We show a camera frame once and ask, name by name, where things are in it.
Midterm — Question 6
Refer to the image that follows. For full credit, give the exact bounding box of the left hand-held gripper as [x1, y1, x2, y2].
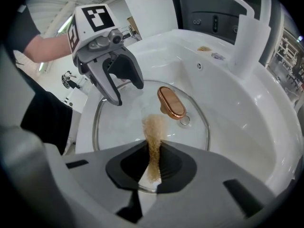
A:
[67, 3, 145, 107]

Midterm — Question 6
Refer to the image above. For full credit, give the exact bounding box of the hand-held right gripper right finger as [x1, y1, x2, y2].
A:
[142, 139, 287, 228]

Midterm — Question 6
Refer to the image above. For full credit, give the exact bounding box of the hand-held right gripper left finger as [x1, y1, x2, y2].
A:
[0, 45, 151, 228]

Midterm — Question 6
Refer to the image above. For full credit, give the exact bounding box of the glass lid copper handle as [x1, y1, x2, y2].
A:
[92, 79, 211, 195]

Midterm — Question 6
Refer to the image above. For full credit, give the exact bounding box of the yellow sponge piece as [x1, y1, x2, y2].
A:
[142, 114, 168, 184]

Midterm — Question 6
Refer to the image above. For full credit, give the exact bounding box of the person's left forearm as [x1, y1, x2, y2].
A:
[22, 34, 72, 64]

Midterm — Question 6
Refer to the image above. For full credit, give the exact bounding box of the brown cardboard board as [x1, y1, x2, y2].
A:
[127, 16, 141, 40]

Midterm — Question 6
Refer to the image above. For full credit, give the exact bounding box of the person's black shirt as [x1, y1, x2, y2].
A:
[7, 5, 73, 155]

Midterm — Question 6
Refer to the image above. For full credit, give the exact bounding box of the white ceramic sink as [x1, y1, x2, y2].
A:
[75, 28, 304, 199]

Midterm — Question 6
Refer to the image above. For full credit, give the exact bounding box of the small grey wrapper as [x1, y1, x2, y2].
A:
[210, 52, 227, 61]

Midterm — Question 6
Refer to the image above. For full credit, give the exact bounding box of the white faucet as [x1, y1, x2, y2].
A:
[203, 0, 273, 81]

